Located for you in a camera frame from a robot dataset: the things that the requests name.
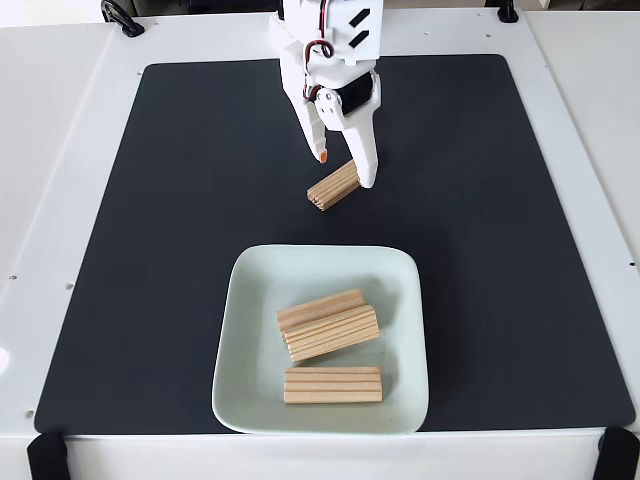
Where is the pale green square plate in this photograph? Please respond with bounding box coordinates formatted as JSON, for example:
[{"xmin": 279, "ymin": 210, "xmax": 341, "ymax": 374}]
[{"xmin": 211, "ymin": 243, "xmax": 430, "ymax": 435}]

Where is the grooved wooden block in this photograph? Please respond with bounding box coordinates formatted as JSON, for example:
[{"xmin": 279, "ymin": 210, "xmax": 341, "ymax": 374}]
[
  {"xmin": 306, "ymin": 159, "xmax": 362, "ymax": 212},
  {"xmin": 283, "ymin": 366, "xmax": 384, "ymax": 405},
  {"xmin": 275, "ymin": 288, "xmax": 366, "ymax": 332},
  {"xmin": 282, "ymin": 304, "xmax": 382, "ymax": 364}
]

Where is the black rubber mat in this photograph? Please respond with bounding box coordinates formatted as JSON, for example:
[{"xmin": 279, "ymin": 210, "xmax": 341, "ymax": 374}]
[{"xmin": 33, "ymin": 53, "xmax": 636, "ymax": 435}]

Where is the red black white servo cable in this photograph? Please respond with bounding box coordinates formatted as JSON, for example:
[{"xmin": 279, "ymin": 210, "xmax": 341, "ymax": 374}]
[{"xmin": 302, "ymin": 0, "xmax": 336, "ymax": 104}]

